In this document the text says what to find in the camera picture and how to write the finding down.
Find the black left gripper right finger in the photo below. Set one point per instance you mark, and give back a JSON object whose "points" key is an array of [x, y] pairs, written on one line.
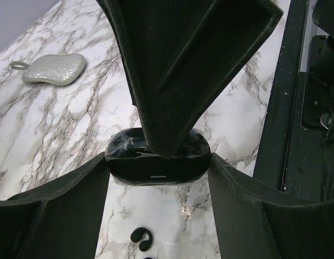
{"points": [[253, 220]]}

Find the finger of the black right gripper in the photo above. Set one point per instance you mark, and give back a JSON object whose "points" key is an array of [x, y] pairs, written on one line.
{"points": [[178, 56]]}

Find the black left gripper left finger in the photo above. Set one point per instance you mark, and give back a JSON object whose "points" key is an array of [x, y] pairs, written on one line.
{"points": [[59, 219]]}

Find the black earbud charging case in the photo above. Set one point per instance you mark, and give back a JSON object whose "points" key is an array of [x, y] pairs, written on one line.
{"points": [[132, 163]]}

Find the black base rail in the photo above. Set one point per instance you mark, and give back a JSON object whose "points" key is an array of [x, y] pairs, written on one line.
{"points": [[296, 153]]}

